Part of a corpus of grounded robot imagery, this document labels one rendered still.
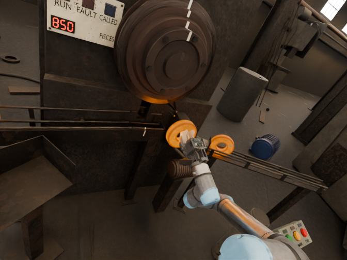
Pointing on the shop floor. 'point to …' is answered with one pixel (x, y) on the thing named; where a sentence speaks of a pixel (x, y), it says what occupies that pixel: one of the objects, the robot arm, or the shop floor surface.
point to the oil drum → (241, 94)
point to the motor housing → (170, 184)
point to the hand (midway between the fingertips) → (183, 131)
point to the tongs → (90, 242)
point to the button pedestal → (293, 233)
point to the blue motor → (265, 147)
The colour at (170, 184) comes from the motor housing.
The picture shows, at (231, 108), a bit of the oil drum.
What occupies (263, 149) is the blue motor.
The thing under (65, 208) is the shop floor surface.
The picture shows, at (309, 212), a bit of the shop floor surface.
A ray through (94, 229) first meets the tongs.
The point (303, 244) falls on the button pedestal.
